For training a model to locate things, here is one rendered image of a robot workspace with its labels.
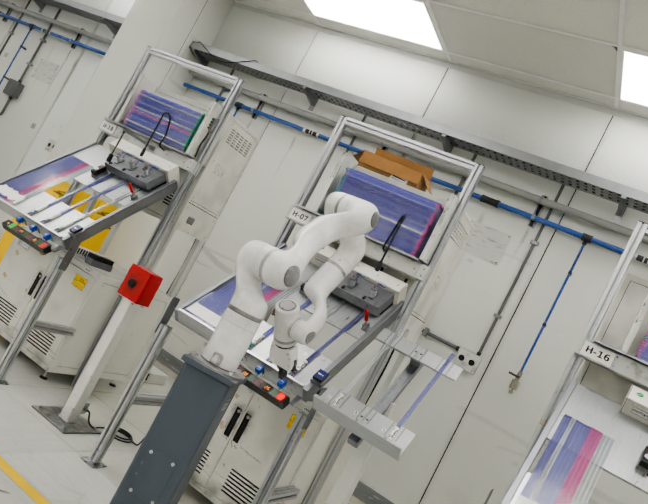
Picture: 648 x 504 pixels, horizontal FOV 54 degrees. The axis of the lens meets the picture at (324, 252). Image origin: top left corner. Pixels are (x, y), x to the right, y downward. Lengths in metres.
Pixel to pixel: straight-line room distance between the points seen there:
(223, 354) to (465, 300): 2.53
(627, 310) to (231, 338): 1.63
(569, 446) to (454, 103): 2.94
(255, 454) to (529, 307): 2.13
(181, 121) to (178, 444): 2.08
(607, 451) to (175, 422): 1.46
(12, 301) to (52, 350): 0.43
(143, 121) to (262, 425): 1.90
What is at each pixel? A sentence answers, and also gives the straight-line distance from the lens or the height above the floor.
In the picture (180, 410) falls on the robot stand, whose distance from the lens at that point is 2.03.
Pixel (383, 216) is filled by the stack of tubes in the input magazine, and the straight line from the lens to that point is 2.89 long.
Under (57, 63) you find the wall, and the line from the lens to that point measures 7.13.
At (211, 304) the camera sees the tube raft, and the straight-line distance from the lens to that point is 2.72.
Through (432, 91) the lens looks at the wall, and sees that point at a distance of 4.86.
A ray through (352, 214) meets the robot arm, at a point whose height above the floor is 1.34.
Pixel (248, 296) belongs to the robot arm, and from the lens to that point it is 1.99.
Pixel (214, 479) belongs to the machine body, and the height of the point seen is 0.14.
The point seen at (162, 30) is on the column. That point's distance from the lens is 5.61.
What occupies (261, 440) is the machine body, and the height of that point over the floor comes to 0.39.
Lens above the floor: 1.06
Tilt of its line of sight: 3 degrees up
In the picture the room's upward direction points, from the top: 28 degrees clockwise
